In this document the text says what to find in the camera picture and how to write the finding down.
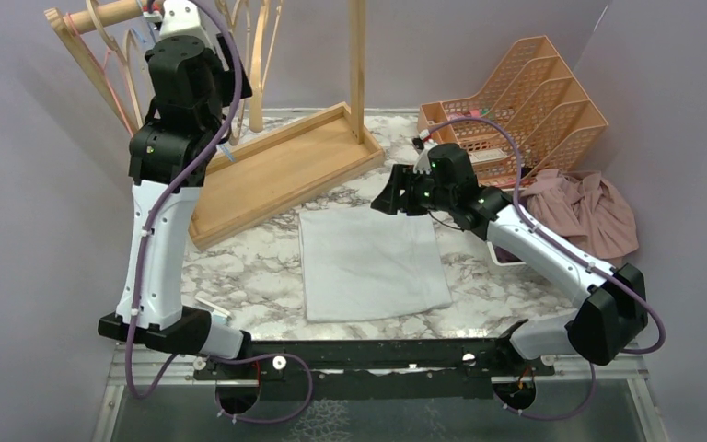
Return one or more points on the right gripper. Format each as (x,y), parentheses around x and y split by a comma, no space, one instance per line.
(401,178)

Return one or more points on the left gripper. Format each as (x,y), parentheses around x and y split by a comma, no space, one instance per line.
(227,76)

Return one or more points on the white skirt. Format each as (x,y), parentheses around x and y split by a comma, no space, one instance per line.
(361,265)

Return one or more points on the pink skirt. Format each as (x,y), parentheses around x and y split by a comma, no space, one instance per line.
(585,209)

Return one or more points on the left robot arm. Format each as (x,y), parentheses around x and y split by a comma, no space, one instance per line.
(167,166)

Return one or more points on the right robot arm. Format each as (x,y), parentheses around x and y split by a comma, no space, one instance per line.
(608,301)

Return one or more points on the wooden hanger right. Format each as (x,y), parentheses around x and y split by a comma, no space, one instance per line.
(260,60)

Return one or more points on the wooden hanger middle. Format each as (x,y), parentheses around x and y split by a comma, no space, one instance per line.
(240,26)

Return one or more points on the white perforated basket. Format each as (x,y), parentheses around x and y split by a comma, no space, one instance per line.
(490,257)

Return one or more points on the wooden clothes rack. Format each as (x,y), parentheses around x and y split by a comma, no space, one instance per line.
(273,172)

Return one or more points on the purple garment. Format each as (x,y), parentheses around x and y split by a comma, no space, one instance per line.
(503,256)

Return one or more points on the orange plastic desk organizer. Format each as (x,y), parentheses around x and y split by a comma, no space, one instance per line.
(531,114)

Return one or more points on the small white blue box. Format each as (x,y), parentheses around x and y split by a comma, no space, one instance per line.
(216,310)

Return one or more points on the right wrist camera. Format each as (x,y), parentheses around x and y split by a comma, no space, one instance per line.
(422,164)

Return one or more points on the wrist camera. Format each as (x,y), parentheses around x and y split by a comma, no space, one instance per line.
(422,164)
(181,17)

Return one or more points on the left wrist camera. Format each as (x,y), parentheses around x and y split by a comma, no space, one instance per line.
(181,17)

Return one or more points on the pink wire hanger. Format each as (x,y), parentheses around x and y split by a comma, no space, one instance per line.
(101,75)

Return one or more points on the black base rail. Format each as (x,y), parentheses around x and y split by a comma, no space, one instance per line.
(373,369)

